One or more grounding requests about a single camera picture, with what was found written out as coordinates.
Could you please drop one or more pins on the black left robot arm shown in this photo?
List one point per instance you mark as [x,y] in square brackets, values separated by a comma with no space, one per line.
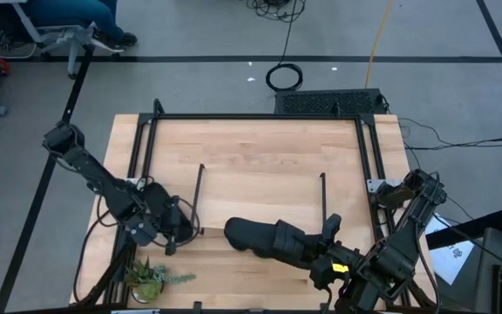
[98,179]

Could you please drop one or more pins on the black perforated computer case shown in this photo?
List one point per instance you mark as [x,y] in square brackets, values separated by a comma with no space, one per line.
[320,103]

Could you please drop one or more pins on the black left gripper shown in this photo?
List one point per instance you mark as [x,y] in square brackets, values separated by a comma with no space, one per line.
[170,227]

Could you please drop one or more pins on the person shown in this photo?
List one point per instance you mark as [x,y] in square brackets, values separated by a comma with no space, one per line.
[81,13]

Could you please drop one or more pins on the white office chair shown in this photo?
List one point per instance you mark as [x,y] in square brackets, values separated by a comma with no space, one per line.
[73,52]

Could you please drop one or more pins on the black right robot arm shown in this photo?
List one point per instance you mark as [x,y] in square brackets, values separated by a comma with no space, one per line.
[403,235]

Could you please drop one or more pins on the green succulent plant in pot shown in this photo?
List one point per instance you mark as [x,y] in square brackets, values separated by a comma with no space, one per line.
[148,283]

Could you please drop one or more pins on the white paper sheet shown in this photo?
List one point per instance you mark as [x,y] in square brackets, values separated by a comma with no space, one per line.
[449,261]

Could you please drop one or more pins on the black slide sandal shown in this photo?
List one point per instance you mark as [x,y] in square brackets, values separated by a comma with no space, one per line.
[251,235]
[157,200]

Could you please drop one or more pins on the black aluminium rig frame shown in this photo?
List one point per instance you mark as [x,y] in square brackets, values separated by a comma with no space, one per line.
[255,116]

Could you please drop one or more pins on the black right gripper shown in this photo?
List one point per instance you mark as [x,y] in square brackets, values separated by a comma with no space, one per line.
[334,261]

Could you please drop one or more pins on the wooden shelf with black legs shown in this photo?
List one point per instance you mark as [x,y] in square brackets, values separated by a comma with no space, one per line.
[259,196]

